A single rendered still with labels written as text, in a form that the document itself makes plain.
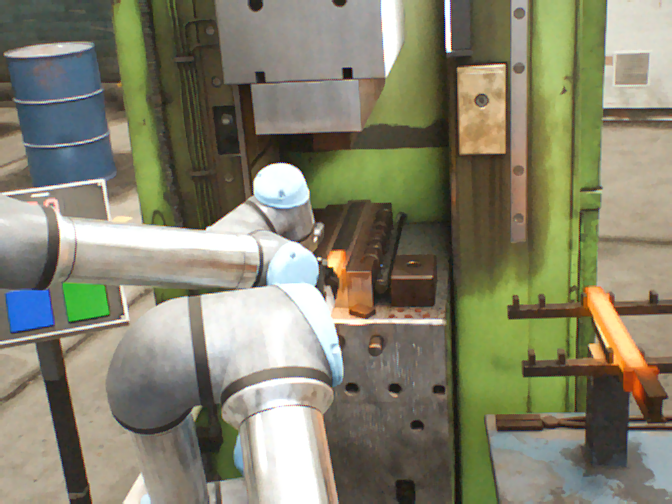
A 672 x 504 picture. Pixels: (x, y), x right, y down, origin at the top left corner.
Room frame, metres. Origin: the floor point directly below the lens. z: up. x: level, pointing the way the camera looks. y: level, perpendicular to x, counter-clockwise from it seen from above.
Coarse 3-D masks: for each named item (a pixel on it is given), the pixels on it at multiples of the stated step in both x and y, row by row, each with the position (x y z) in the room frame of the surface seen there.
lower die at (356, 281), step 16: (336, 208) 2.01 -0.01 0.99; (368, 208) 1.97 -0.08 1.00; (384, 208) 1.97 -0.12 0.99; (336, 224) 1.89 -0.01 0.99; (368, 224) 1.87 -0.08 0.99; (352, 240) 1.76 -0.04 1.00; (352, 256) 1.69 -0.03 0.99; (352, 272) 1.61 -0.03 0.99; (368, 272) 1.60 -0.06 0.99; (352, 288) 1.61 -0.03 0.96; (368, 288) 1.60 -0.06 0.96; (336, 304) 1.62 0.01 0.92; (352, 304) 1.61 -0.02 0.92; (368, 304) 1.60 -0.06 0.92
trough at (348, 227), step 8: (352, 208) 2.01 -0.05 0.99; (360, 208) 2.01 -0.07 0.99; (352, 216) 1.95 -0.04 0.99; (360, 216) 1.95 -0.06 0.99; (344, 224) 1.89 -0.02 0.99; (352, 224) 1.90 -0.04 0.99; (344, 232) 1.85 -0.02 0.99; (352, 232) 1.85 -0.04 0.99; (336, 240) 1.78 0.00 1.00; (344, 240) 1.80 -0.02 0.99; (336, 248) 1.76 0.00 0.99; (344, 248) 1.75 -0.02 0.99
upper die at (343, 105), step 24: (264, 96) 1.63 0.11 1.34; (288, 96) 1.63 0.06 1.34; (312, 96) 1.62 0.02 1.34; (336, 96) 1.61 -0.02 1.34; (360, 96) 1.61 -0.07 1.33; (264, 120) 1.63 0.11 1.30; (288, 120) 1.63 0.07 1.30; (312, 120) 1.62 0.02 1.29; (336, 120) 1.61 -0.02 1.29; (360, 120) 1.60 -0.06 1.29
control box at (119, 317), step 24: (24, 192) 1.63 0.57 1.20; (48, 192) 1.63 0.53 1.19; (72, 192) 1.64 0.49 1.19; (96, 192) 1.65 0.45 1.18; (72, 216) 1.62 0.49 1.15; (96, 216) 1.63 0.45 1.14; (120, 288) 1.56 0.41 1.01; (0, 312) 1.50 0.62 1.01; (120, 312) 1.54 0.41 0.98; (0, 336) 1.48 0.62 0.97; (24, 336) 1.49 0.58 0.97; (48, 336) 1.50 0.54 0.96
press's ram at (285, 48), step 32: (224, 0) 1.64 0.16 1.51; (256, 0) 1.64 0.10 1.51; (288, 0) 1.62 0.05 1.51; (320, 0) 1.61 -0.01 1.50; (352, 0) 1.60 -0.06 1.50; (384, 0) 1.62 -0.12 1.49; (224, 32) 1.64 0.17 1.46; (256, 32) 1.63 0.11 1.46; (288, 32) 1.62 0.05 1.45; (320, 32) 1.61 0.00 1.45; (352, 32) 1.60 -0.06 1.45; (384, 32) 1.60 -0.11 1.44; (224, 64) 1.65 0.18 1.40; (256, 64) 1.64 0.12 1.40; (288, 64) 1.62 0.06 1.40; (320, 64) 1.61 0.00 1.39; (352, 64) 1.60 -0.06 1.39; (384, 64) 1.59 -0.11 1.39
